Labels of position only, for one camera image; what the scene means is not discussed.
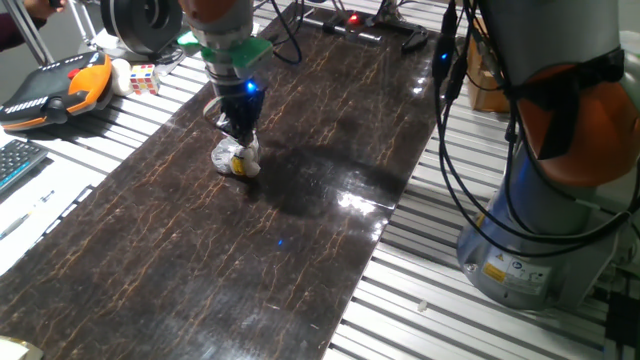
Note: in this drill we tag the small white scrap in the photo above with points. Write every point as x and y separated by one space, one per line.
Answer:
423 305

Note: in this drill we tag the grey metal stand leg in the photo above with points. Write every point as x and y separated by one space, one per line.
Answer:
30 35

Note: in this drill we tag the white paper sheet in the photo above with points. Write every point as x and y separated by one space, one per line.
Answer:
60 180

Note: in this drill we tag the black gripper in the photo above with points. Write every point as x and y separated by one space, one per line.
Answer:
242 102

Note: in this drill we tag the black and orange teach pendant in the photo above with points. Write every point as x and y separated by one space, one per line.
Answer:
90 80

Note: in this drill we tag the cardboard box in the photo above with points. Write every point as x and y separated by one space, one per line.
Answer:
487 95

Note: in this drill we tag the silver and orange robot arm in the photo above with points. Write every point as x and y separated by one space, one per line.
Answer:
220 20

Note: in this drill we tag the silver metal post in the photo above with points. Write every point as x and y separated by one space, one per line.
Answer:
393 6

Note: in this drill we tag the Rubik's cube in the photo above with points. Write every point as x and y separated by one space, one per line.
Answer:
145 79

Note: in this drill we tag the white egg-shaped object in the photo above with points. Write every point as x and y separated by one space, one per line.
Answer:
120 77

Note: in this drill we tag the dark red sleeved forearm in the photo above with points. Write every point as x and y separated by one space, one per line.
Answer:
10 30

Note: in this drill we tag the dark marbled board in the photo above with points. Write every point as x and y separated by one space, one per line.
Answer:
200 250

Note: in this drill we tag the person's hand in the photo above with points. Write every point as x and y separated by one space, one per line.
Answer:
40 7

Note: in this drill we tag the dark computer keyboard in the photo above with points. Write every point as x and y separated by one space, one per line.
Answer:
17 160

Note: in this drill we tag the beige object with white paper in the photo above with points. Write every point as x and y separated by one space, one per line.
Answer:
17 348

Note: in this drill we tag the silver pen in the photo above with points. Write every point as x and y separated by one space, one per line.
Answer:
20 220

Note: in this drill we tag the black round spool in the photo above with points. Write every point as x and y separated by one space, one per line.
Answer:
125 25

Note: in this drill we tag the clear plastic bag of things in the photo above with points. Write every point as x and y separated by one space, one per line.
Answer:
225 157

